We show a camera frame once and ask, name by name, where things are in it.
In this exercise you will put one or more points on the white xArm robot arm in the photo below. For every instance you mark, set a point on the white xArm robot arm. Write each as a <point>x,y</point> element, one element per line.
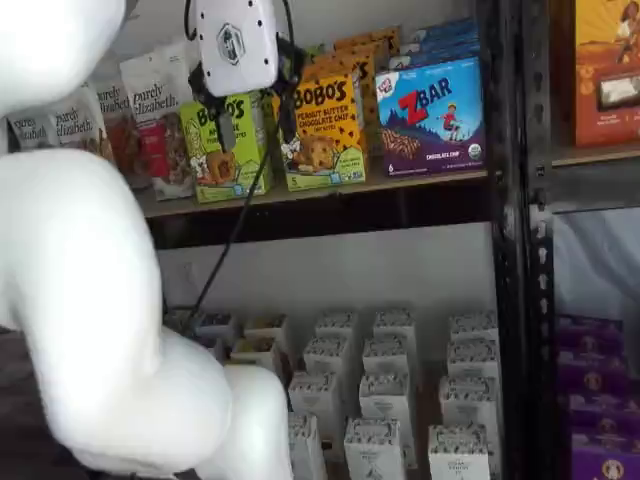
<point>75,300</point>

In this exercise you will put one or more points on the orange Bobo's peanut butter box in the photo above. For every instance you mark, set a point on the orange Bobo's peanut butter box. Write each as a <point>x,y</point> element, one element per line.
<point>381,52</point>
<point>370,36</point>
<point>370,92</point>
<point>325,125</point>

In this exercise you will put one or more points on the white small cartons group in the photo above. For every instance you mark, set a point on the white small cartons group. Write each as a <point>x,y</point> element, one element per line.
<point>427,400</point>

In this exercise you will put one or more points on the large orange illustrated box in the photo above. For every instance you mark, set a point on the large orange illustrated box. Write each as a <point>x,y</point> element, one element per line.
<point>600,60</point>

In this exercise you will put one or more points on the brown wooden shelf board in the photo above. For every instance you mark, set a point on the brown wooden shelf board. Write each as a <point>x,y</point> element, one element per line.
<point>595,156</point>
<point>400,181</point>

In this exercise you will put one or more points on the white patterned carton box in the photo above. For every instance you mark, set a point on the white patterned carton box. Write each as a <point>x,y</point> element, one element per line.
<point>307,450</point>
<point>384,400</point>
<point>395,325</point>
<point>326,357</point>
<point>374,450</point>
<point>459,455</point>
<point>385,357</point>
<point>336,327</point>
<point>472,360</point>
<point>474,327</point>
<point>470,405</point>
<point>312,397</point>

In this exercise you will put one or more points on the green Bobo's apple pie box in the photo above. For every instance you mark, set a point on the green Bobo's apple pie box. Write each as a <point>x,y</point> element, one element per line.
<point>210,165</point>

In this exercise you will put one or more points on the white Purely Elizabeth granola bag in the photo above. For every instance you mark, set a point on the white Purely Elizabeth granola bag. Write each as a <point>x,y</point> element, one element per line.
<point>30,132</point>
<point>112,115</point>
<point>75,125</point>
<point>176,62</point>
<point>155,135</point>

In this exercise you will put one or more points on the black metal rack frame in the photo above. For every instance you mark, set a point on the black metal rack frame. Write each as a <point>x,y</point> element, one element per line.
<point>510,250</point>
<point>542,300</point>

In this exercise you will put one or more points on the purple snack box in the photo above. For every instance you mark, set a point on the purple snack box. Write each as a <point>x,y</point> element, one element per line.
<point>605,457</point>
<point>590,332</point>
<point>592,370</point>
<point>602,410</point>

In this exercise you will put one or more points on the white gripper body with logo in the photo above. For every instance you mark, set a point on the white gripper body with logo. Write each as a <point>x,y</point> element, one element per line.
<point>235,47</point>

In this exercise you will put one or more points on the blue Zbar snack box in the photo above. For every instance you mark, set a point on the blue Zbar snack box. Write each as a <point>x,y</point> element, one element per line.
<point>445,41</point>
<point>440,56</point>
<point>447,27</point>
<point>430,125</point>

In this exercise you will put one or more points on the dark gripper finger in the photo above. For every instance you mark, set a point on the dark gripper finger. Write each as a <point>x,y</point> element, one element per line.
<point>226,127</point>
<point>287,112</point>

